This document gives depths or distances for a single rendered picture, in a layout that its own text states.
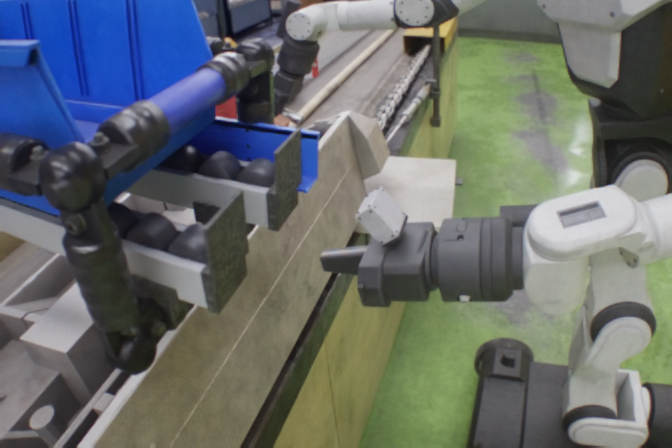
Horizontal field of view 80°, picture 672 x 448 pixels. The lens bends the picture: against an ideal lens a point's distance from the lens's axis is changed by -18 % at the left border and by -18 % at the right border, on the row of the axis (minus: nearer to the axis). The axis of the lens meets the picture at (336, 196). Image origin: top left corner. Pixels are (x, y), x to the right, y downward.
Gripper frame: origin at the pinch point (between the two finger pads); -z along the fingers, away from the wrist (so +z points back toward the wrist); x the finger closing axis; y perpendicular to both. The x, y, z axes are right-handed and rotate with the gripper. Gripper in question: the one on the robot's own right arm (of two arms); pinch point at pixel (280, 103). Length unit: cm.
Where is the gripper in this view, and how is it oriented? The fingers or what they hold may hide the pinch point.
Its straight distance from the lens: 120.9
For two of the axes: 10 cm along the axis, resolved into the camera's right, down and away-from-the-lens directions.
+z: 3.4, -7.3, -5.9
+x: -3.1, 5.0, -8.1
